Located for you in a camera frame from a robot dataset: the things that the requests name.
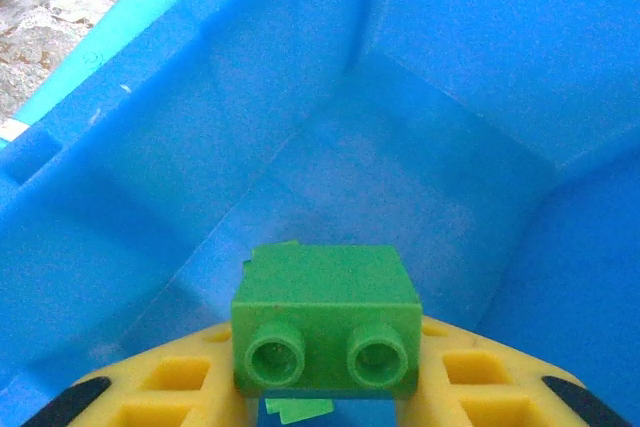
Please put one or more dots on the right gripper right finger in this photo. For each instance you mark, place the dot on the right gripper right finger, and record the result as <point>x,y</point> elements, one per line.
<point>530,377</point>

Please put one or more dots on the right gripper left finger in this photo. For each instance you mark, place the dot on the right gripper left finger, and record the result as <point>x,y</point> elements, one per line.
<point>215,397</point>

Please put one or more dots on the green lego brick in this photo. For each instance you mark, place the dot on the green lego brick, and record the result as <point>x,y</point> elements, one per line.
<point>300,409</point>
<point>325,297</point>

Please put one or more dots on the blue three-compartment bin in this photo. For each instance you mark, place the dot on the blue three-compartment bin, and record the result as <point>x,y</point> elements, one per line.
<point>400,97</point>

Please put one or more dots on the teal marker pen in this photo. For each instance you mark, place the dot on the teal marker pen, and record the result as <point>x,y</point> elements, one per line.
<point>150,12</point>

